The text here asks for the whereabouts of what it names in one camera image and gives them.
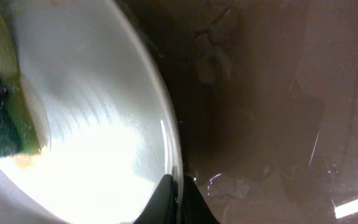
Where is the pale blue plate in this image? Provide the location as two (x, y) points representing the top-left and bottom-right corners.
(0, 1), (183, 223)

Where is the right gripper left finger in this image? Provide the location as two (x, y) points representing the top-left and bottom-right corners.
(134, 174), (177, 224)

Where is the green sponge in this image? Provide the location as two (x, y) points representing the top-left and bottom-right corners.
(0, 13), (49, 158)

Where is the brown serving tray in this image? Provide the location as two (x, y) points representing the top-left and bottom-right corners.
(120, 0), (358, 223)

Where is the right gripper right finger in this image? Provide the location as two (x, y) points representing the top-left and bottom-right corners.
(181, 175), (220, 224)

